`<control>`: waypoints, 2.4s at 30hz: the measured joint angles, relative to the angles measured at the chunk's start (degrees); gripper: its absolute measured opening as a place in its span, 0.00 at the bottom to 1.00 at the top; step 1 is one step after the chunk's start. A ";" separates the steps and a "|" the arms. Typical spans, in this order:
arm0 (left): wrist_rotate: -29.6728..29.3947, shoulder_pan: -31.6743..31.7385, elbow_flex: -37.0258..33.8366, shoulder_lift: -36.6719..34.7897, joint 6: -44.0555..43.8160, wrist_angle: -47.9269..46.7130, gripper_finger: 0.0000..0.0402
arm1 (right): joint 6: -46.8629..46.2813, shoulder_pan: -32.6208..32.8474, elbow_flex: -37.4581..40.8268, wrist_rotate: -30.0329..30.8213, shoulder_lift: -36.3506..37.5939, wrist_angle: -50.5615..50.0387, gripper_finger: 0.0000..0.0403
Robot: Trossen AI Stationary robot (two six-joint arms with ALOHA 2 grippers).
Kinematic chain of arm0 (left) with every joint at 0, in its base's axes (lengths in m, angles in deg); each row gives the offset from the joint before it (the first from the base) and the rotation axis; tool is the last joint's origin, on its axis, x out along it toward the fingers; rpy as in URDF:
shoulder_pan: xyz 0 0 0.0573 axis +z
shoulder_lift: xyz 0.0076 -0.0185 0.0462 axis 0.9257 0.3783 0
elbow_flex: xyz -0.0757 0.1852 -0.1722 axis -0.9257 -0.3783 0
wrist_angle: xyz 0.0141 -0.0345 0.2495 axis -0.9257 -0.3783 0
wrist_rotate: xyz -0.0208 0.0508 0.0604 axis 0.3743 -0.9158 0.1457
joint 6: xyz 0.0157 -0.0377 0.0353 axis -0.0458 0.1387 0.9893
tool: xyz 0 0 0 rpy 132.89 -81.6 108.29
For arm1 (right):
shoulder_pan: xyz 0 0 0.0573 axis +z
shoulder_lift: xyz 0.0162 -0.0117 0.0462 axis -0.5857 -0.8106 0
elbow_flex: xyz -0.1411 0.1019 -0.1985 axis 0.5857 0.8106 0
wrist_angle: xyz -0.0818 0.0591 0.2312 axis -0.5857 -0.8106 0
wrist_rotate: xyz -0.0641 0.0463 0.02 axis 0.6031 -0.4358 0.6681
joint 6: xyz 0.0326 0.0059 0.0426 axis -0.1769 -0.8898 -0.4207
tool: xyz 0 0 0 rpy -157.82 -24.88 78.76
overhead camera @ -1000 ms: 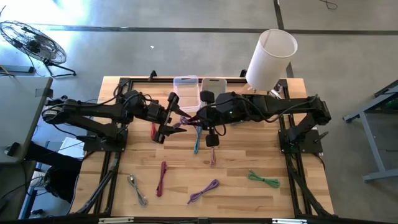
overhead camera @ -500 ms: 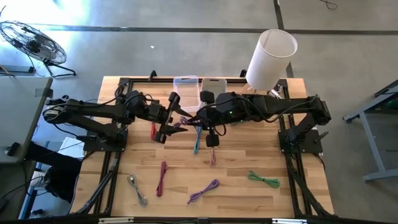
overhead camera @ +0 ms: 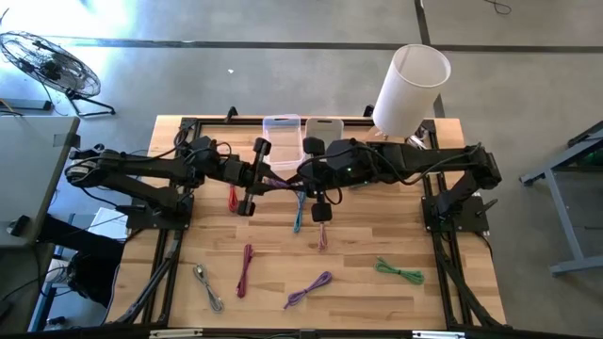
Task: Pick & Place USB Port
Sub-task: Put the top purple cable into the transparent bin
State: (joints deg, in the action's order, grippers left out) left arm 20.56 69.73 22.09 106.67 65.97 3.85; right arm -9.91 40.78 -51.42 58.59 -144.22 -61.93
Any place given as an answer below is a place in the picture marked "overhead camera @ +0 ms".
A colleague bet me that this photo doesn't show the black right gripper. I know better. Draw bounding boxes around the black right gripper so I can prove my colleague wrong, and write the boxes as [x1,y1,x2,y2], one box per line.
[285,136,334,223]

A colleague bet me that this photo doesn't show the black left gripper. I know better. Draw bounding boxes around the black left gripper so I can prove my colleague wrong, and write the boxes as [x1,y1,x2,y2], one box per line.
[224,137,288,218]

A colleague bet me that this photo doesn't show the teal usb cable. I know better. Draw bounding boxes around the teal usb cable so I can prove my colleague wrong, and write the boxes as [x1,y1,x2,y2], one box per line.
[292,190,307,234]

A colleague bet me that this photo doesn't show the magenta usb cable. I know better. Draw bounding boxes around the magenta usb cable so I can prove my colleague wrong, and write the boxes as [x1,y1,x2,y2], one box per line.
[236,243,255,299]

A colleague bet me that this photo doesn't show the purple usb cable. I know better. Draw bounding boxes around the purple usb cable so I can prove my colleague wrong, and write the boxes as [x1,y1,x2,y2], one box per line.
[283,270,334,311]

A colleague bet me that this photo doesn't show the grey usb cable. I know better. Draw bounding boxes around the grey usb cable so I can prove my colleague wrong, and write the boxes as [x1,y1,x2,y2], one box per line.
[192,263,225,315]

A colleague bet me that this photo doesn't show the green usb cable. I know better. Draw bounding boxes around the green usb cable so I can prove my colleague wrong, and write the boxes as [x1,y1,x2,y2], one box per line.
[374,256,426,286]

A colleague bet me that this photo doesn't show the clear plastic bin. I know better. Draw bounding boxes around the clear plastic bin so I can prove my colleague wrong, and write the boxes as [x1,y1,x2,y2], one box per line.
[262,114,303,171]

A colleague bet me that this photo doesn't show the white plastic bin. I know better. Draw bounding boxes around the white plastic bin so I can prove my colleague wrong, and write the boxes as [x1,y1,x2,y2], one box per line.
[304,117,345,143]

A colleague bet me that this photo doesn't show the white shade wooden base lamp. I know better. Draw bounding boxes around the white shade wooden base lamp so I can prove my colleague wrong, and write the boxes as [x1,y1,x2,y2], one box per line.
[371,43,452,142]

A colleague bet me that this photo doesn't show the white paper sheet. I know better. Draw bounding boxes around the white paper sheet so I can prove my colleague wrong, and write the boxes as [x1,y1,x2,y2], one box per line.
[88,206,131,240]

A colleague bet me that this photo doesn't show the black bag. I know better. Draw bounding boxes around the black bag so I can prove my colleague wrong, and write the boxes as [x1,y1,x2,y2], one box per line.
[37,214,126,307]

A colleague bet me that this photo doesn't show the grey desk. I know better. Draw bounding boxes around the grey desk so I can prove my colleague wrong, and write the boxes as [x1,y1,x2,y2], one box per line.
[0,115,81,249]

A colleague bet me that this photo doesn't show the black floor fan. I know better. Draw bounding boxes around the black floor fan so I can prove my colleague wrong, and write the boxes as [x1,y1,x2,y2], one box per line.
[0,30,117,118]

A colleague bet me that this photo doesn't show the black aluminium table frame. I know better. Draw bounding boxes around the black aluminium table frame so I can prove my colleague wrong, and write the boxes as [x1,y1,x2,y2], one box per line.
[115,115,508,331]

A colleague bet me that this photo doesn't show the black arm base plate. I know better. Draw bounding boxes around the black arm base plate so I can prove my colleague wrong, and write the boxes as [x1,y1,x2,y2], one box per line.
[115,192,194,231]
[421,195,499,233]

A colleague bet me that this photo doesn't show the silver metal bracket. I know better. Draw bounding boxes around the silver metal bracket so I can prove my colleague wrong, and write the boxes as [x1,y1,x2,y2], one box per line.
[149,329,204,339]
[412,331,465,339]

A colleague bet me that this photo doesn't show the grey metal table frame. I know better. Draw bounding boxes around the grey metal table frame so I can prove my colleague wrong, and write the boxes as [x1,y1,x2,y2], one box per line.
[519,120,603,277]

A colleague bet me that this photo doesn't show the black floor cable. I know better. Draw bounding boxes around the black floor cable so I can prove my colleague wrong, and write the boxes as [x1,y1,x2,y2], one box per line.
[482,0,513,15]

